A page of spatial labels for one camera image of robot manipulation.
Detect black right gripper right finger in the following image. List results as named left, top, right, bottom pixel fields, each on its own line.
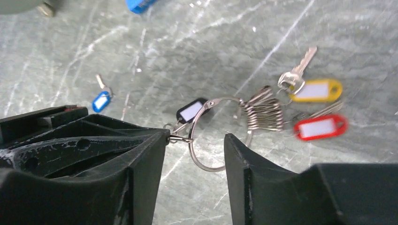
left=224, top=134, right=398, bottom=225

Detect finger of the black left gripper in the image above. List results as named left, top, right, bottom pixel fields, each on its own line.
left=0, top=114, right=161, bottom=178
left=0, top=105, right=88, bottom=144

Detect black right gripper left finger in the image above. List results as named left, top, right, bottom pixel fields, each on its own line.
left=0, top=130, right=169, bottom=225

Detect key with blue tag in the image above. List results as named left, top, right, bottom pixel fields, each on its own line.
left=92, top=74, right=113, bottom=113

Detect key with red tag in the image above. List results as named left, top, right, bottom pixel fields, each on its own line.
left=291, top=100, right=349, bottom=141

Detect key with black tag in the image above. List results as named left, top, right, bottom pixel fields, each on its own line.
left=163, top=97, right=208, bottom=135

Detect bunch of silver clips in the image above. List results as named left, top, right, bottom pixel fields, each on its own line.
left=239, top=85, right=283, bottom=131

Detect key with yellow tag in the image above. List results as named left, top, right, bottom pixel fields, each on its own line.
left=277, top=46, right=343, bottom=103

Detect blue folded paper folder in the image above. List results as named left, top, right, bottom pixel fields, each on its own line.
left=125, top=0, right=157, bottom=14

